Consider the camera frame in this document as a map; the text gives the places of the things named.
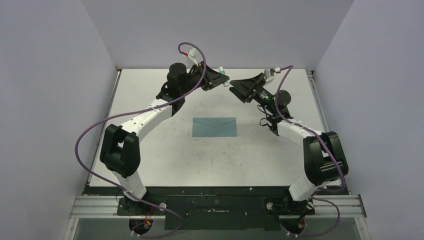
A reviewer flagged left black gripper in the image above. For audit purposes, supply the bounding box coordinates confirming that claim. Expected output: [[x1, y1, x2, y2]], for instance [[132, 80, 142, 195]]
[[179, 61, 229, 96]]

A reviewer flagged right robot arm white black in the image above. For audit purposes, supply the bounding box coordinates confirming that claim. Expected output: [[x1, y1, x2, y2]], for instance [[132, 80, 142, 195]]
[[229, 72, 349, 214]]

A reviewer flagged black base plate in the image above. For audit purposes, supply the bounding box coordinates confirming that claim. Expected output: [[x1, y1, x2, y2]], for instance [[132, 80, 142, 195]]
[[82, 186, 331, 231]]

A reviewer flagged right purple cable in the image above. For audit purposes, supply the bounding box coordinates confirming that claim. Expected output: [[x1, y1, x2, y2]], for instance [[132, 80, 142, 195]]
[[273, 64, 347, 238]]

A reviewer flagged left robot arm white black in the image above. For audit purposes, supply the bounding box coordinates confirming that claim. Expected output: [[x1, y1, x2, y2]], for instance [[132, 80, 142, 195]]
[[99, 62, 230, 216]]

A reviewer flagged purple cable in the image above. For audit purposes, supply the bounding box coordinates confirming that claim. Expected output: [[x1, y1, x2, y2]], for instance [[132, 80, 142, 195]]
[[273, 64, 347, 238], [74, 41, 208, 238]]

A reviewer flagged right side aluminium rail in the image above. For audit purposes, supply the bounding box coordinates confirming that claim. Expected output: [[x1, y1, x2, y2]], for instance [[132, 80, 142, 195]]
[[305, 69, 343, 135]]

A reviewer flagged teal envelope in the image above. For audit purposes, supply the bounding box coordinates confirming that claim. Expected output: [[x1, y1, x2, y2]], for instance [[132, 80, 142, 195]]
[[192, 117, 238, 138]]

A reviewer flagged aluminium frame rail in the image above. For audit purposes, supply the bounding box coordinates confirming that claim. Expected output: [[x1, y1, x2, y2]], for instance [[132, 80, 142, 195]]
[[70, 195, 367, 219]]

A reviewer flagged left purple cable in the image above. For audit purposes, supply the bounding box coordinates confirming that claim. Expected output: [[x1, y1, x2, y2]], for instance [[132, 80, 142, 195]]
[[74, 41, 208, 238]]

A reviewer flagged green glue stick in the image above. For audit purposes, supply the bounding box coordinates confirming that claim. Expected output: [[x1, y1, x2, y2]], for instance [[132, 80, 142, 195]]
[[218, 66, 230, 87]]

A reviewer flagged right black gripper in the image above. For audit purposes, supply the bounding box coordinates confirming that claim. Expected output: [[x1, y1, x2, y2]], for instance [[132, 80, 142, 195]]
[[228, 73, 277, 115]]

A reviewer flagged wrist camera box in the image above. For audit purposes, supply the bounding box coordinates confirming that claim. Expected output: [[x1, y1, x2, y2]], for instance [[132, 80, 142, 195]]
[[263, 67, 282, 86], [186, 47, 199, 66]]

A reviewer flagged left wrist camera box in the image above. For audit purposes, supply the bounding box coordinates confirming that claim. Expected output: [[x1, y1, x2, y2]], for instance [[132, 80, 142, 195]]
[[186, 47, 199, 66]]

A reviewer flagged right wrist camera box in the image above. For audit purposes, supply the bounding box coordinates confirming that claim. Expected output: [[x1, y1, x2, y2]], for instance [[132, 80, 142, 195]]
[[263, 67, 282, 86]]

